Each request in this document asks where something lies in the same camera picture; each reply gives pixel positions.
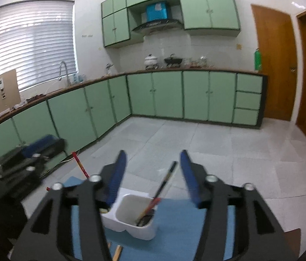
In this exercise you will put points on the green lower kitchen cabinets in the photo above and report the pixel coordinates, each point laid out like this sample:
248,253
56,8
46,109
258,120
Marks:
85,112

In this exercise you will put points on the white ceramic pot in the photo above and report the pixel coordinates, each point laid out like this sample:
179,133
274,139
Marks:
151,62

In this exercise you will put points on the green upper kitchen cabinets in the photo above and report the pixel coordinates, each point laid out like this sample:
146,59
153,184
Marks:
120,17

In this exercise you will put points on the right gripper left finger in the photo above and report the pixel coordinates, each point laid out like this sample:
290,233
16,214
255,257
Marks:
48,233

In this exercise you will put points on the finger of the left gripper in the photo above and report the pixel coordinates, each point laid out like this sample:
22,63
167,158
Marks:
39,146
49,153

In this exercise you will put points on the blue table mat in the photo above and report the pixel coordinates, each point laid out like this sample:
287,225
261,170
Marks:
179,230

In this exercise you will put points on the red patterned wooden chopstick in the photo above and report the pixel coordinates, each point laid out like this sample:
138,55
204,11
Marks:
75,156

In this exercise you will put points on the black wok pan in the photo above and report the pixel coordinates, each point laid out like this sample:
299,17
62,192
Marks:
173,62

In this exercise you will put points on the chrome kitchen faucet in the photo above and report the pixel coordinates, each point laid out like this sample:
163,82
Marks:
63,72

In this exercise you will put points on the green kitchen cabinets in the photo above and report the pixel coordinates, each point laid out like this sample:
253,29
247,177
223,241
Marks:
85,112
120,17

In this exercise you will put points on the white window blinds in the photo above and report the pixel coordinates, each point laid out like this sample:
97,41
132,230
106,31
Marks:
35,36

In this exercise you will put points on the white twin utensil holder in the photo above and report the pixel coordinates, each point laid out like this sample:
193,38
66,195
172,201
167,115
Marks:
124,212

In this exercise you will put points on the left wooden door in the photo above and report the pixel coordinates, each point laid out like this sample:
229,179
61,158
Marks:
276,43

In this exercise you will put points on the black range hood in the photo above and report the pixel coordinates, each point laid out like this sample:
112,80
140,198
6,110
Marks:
158,25

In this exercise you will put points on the plain wooden chopstick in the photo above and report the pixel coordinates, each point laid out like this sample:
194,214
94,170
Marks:
117,253

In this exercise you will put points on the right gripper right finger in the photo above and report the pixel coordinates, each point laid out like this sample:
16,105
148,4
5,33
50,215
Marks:
238,224

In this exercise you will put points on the green bottle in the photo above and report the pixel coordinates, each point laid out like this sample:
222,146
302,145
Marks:
257,60

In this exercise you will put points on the dark chopstick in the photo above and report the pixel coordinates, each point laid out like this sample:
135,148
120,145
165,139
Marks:
155,199

